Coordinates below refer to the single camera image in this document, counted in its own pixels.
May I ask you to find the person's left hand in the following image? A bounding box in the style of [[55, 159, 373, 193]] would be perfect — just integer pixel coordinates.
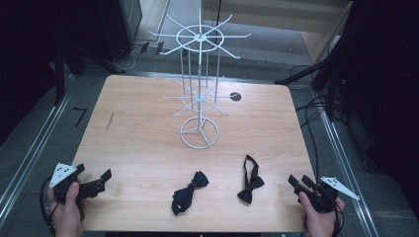
[[46, 182, 88, 237]]

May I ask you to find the black metal stand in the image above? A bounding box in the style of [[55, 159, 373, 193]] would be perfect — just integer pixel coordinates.
[[274, 39, 351, 123], [52, 40, 126, 107]]

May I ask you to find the person's right hand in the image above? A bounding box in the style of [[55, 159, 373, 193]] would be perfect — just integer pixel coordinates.
[[298, 192, 346, 237]]

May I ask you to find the metal floor rail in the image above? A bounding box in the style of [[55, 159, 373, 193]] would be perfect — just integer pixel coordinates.
[[0, 74, 77, 219], [318, 110, 380, 237]]

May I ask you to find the black bow tie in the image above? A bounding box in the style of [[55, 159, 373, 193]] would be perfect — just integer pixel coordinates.
[[170, 170, 210, 217], [236, 154, 266, 205]]

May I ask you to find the light wooden furniture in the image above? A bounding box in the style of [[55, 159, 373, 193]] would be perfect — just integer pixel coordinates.
[[201, 0, 354, 65]]

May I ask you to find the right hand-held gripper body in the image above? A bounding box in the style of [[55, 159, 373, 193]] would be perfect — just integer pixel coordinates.
[[297, 176, 361, 214]]

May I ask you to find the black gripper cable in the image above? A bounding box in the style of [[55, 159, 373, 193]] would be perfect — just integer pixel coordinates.
[[39, 177, 57, 237], [329, 197, 346, 237]]

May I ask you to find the white wire display rack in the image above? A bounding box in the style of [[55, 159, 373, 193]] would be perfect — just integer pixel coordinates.
[[148, 7, 252, 151]]

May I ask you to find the white floor cable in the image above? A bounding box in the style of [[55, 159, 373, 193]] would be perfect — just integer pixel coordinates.
[[122, 44, 146, 72]]

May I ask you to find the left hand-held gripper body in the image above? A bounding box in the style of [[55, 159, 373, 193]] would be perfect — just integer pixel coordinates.
[[48, 162, 107, 205]]

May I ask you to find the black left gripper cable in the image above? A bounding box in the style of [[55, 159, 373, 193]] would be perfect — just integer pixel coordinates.
[[39, 177, 57, 237]]

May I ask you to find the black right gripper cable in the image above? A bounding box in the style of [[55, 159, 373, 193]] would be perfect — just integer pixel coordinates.
[[329, 197, 346, 237]]

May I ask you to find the black cabinet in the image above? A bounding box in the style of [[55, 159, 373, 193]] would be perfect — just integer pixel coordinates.
[[96, 0, 143, 62]]

